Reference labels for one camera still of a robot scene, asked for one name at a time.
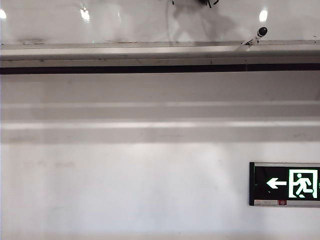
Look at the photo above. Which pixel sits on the black magnetic whiteboard eraser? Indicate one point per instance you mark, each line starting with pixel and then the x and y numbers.
pixel 204 2

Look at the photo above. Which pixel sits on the white glossy whiteboard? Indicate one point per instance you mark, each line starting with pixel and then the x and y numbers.
pixel 75 27

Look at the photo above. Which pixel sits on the white marker with black cap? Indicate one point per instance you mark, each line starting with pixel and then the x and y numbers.
pixel 257 36

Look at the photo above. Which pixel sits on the green illuminated exit sign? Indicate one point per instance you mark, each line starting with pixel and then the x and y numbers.
pixel 275 183

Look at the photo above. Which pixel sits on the aluminium whiteboard tray rail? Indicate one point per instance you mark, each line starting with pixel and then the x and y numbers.
pixel 125 53

